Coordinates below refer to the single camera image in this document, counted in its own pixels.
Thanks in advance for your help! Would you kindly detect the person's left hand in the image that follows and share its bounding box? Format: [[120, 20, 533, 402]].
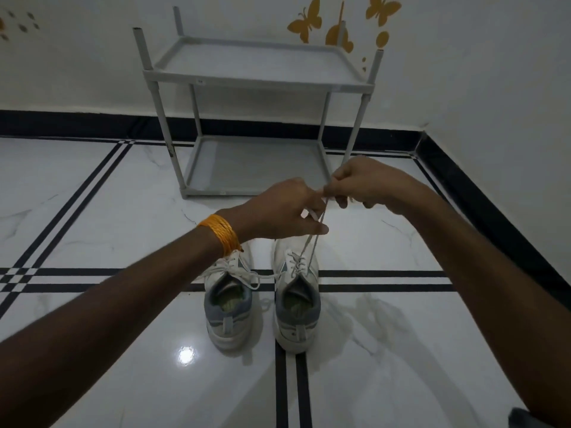
[[229, 177, 330, 244]]

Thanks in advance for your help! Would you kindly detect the person's right hand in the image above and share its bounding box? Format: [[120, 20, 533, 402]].
[[323, 156, 428, 217]]

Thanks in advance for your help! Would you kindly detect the white shoelace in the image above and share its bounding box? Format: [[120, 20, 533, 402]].
[[196, 251, 286, 291], [285, 196, 332, 279]]

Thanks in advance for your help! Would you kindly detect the person's left forearm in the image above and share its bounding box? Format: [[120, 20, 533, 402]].
[[0, 226, 226, 428]]

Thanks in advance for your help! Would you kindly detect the person's right forearm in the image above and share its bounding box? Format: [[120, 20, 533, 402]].
[[401, 182, 571, 428]]

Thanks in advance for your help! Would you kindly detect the white and grey sneaker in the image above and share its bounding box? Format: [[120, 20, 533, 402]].
[[203, 249, 262, 352], [272, 238, 323, 355]]

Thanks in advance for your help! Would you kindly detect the orange thread wristband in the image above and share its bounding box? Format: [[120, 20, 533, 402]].
[[197, 214, 243, 257]]

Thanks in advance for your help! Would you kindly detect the grey two-tier shoe rack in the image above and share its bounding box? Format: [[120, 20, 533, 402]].
[[132, 6, 385, 199]]

